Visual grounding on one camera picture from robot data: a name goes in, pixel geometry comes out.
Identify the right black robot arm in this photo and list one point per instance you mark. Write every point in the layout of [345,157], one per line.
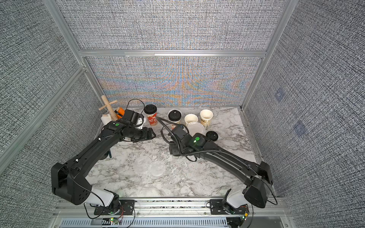
[257,178]

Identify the cream paper cup back right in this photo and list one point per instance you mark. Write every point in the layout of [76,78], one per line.
[206,116]

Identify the black mug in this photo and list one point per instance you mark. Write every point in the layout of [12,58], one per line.
[106,155]

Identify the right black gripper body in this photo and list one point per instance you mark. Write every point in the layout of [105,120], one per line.
[173,148]

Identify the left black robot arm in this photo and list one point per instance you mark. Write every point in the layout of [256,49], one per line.
[68,180]

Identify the wooden mug tree stand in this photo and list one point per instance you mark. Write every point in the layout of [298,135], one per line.
[108,106]

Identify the cream paper cup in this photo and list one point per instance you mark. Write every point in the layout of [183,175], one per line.
[190,119]
[206,116]

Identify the cream paper cup back middle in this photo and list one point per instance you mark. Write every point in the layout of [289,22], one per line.
[190,119]

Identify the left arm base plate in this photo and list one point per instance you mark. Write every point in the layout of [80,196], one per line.
[125,207]

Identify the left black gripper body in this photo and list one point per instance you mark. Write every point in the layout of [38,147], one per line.
[144,133]

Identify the orange mug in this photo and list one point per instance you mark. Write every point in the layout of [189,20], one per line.
[119,112]

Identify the white mug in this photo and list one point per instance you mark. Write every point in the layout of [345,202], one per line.
[106,119]

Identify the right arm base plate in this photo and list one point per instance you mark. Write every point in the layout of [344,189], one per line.
[217,207]

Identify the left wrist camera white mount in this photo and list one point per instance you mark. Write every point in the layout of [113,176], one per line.
[133,119]

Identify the red paper milk tea cup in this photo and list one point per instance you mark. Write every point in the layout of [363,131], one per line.
[152,119]

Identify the white leak-proof paper disc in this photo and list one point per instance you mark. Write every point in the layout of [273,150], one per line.
[156,169]
[141,164]
[196,127]

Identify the black cup lid back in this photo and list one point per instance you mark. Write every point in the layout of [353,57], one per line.
[212,135]

